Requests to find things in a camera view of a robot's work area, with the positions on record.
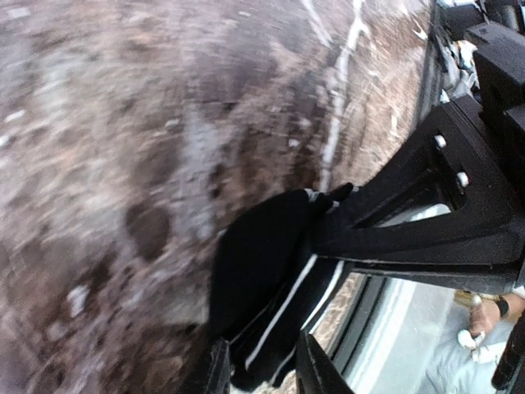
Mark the person in background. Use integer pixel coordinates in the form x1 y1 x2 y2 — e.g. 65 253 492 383
418 286 524 394

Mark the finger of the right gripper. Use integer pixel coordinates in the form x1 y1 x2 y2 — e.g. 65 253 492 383
313 102 524 283

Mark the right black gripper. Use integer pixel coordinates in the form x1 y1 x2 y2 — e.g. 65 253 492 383
434 7 524 230

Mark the black white striped sock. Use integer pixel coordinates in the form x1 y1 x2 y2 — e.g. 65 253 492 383
208 183 354 392

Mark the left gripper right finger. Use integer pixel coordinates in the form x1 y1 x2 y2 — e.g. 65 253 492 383
295 330 353 394

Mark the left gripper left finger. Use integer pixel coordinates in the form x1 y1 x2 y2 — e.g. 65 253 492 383
192 338 231 394

